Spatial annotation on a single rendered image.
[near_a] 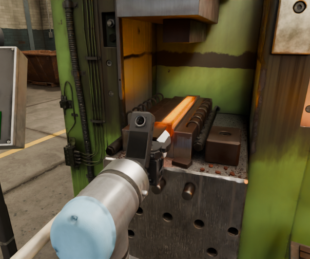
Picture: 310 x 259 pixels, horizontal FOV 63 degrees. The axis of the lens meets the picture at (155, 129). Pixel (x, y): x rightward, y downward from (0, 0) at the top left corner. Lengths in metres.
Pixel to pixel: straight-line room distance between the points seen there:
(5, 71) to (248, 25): 0.83
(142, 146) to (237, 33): 0.71
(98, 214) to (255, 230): 0.69
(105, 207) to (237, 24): 0.89
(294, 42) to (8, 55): 0.75
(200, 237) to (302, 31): 0.58
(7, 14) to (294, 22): 9.33
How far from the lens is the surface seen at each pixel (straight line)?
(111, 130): 0.92
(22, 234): 2.02
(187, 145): 0.68
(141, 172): 0.45
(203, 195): 0.66
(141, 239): 0.82
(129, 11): 0.67
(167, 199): 0.70
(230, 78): 1.10
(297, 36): 0.74
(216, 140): 0.66
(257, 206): 0.91
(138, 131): 0.51
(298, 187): 0.88
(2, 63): 0.83
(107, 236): 0.36
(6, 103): 0.79
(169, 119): 0.71
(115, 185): 0.40
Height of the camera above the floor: 1.23
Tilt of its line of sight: 20 degrees down
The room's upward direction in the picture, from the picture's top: straight up
